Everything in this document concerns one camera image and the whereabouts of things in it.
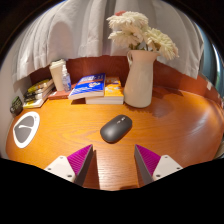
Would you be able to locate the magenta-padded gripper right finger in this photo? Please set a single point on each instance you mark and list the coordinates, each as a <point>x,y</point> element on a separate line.
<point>163,166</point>

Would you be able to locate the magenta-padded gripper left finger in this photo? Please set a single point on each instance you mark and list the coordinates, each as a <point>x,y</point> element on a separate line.
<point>63,166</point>

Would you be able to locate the dark grey computer mouse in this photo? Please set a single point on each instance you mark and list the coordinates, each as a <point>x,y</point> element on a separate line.
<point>116,129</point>

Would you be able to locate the white and grey mouse pad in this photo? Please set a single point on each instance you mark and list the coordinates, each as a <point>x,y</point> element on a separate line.
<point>25,130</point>

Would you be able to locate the yellow and white book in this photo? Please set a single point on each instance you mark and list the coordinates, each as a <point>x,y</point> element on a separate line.
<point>33,102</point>

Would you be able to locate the red-brown flat book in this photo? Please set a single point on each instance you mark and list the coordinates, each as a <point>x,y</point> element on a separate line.
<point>58,95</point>

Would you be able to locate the black spine book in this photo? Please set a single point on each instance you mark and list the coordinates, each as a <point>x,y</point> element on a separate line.
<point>36,96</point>
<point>37,91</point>

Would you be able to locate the blue cover book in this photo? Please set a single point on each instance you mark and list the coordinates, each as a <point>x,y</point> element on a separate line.
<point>88,86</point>

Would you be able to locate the yellow cover book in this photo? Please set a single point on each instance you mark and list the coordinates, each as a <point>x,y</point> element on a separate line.
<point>38,85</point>

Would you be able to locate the cream ceramic jug vase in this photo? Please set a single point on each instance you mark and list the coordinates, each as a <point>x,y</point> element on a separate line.
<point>139,83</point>

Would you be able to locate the orange cover book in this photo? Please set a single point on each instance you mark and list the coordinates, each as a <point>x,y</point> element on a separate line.
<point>114,91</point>

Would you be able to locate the cream lidded tumbler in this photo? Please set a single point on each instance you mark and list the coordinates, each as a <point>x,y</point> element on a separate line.
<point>56,75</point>

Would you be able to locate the dark glass window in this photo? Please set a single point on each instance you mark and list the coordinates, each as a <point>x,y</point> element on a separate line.
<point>213,63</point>

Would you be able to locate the white curtain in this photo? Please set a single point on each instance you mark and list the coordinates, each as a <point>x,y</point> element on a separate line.
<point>83,30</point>

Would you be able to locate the white flower bouquet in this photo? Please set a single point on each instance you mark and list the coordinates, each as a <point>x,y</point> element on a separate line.
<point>133,30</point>

